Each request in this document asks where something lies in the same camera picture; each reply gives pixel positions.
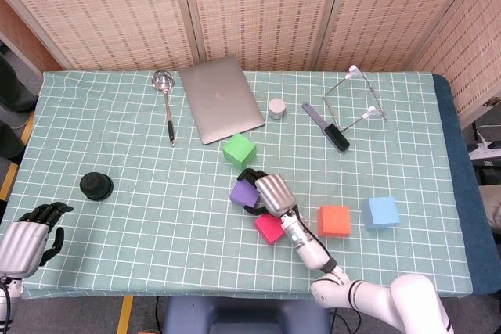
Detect grey brush black bristles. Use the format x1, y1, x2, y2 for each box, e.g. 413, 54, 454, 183
301, 102, 351, 153

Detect green checked tablecloth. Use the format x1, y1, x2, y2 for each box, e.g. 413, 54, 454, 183
0, 70, 474, 300

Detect blue cube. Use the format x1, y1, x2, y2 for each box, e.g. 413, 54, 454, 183
362, 196, 401, 230

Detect grey closed laptop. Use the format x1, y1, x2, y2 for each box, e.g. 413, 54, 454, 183
178, 55, 266, 145

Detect small white jar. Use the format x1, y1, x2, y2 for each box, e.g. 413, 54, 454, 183
268, 98, 287, 120

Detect steel ladle black handle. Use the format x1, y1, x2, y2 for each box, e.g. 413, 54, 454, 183
151, 70, 177, 148

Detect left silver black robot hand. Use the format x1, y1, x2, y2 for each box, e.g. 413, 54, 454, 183
0, 201, 74, 277

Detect orange cube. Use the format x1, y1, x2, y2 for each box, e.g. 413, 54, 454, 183
316, 204, 351, 238

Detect green cube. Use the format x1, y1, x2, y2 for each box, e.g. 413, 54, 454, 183
222, 132, 258, 170

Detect black dome-shaped object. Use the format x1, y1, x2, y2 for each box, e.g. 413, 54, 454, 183
79, 171, 114, 201

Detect blue padded table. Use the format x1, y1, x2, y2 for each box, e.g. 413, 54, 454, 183
432, 74, 501, 296

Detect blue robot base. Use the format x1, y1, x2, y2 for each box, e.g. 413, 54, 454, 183
162, 295, 332, 334

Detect purple cube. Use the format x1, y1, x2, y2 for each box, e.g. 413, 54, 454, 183
229, 180, 261, 209

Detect wire stand white clips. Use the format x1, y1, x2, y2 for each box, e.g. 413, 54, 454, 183
323, 64, 389, 132

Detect dark clothed person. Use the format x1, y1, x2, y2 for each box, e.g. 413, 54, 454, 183
0, 52, 39, 163

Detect pink cube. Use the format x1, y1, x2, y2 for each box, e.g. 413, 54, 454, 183
254, 213, 287, 247

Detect bamboo folding screen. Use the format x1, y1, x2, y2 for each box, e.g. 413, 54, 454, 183
0, 0, 501, 127

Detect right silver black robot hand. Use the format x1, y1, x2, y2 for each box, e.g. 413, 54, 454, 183
236, 168, 297, 219

